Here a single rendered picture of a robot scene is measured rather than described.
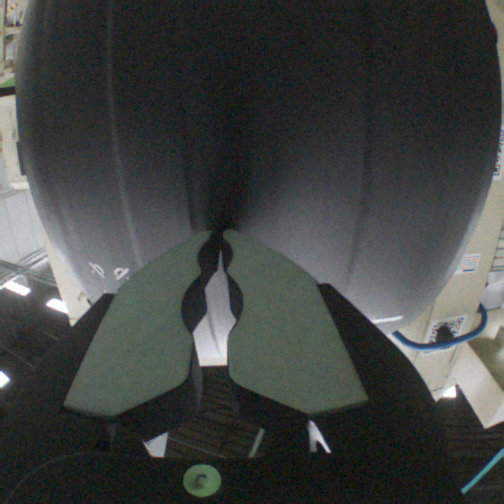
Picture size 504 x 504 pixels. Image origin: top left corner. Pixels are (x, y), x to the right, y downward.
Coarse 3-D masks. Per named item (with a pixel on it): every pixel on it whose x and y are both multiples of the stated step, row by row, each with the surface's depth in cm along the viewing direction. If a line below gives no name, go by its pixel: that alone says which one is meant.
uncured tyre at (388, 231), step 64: (64, 0) 9; (128, 0) 9; (192, 0) 9; (256, 0) 9; (320, 0) 9; (384, 0) 9; (448, 0) 9; (64, 64) 10; (128, 64) 10; (192, 64) 10; (256, 64) 10; (320, 64) 10; (384, 64) 10; (448, 64) 10; (64, 128) 11; (128, 128) 11; (192, 128) 11; (256, 128) 11; (320, 128) 11; (384, 128) 11; (448, 128) 11; (64, 192) 12; (128, 192) 12; (192, 192) 12; (256, 192) 13; (320, 192) 13; (384, 192) 13; (448, 192) 13; (64, 256) 16; (128, 256) 14; (320, 256) 15; (384, 256) 15; (448, 256) 16
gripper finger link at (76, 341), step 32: (96, 320) 8; (64, 352) 7; (32, 384) 6; (64, 384) 6; (32, 416) 5; (64, 416) 5; (0, 448) 4; (32, 448) 4; (64, 448) 5; (96, 448) 5; (0, 480) 4
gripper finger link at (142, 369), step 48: (192, 240) 11; (144, 288) 9; (192, 288) 9; (96, 336) 7; (144, 336) 7; (192, 336) 7; (96, 384) 6; (144, 384) 6; (192, 384) 7; (144, 432) 6
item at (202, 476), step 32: (128, 448) 5; (288, 448) 5; (32, 480) 3; (64, 480) 4; (96, 480) 4; (128, 480) 4; (160, 480) 4; (192, 480) 4; (224, 480) 4; (256, 480) 4; (288, 480) 4; (320, 480) 4; (352, 480) 4; (384, 480) 4
